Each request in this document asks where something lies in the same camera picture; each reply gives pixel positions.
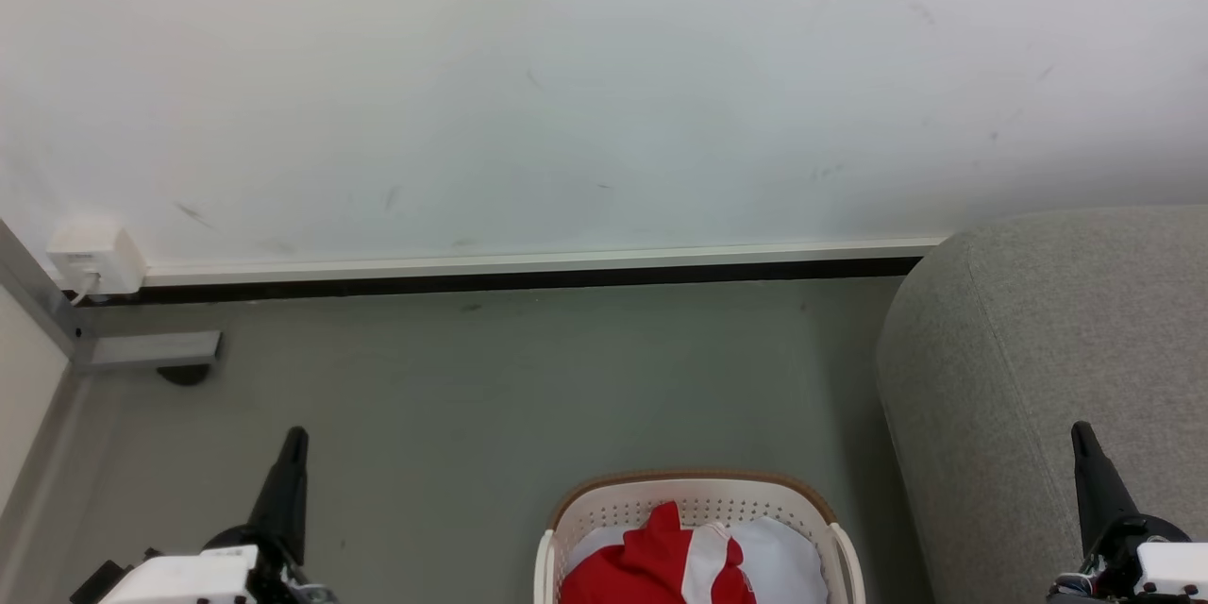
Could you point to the red and white garment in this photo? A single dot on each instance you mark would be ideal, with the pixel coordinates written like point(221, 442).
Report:
point(651, 566)

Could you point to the white wall socket box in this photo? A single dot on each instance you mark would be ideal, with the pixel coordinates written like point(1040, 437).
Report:
point(99, 255)

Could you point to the black round partition foot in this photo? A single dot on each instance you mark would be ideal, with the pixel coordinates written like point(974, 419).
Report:
point(184, 375)

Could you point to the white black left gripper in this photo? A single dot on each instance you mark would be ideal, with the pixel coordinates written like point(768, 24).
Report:
point(189, 580)

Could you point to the grey metal partition frame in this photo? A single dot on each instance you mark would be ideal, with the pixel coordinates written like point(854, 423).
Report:
point(142, 349)

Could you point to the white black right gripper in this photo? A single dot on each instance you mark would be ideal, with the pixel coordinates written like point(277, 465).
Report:
point(1166, 566)

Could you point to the beige partition panel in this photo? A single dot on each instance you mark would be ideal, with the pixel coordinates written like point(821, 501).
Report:
point(24, 377)

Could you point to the grey fabric sofa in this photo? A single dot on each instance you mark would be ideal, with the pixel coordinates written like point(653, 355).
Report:
point(1019, 349)

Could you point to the cream perforated laundry basket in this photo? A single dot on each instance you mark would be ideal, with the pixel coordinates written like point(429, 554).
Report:
point(698, 489)

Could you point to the white and black baseboard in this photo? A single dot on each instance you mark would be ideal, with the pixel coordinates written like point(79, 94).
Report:
point(528, 269)

